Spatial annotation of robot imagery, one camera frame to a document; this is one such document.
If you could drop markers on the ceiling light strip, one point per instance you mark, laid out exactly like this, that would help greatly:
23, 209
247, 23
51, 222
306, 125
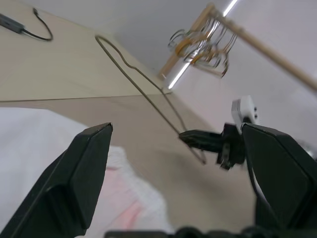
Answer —
178, 74
230, 7

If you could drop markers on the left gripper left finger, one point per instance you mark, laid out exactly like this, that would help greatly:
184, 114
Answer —
62, 188

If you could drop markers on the white and pink shorts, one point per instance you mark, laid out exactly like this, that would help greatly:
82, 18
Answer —
37, 138

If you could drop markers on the wooden rack upright post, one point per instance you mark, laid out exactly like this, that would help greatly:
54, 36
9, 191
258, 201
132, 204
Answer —
188, 37

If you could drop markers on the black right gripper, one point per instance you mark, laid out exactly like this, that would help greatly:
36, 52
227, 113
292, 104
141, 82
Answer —
231, 146

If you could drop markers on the wooden rack pole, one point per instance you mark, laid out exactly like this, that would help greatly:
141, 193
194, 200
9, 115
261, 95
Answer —
270, 52

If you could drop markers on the grey adapter box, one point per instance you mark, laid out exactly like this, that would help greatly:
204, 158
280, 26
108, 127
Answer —
10, 23

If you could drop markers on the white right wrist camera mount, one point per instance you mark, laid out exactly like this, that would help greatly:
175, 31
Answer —
244, 110

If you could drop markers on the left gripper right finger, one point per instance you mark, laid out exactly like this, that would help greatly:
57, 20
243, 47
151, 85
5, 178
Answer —
282, 178

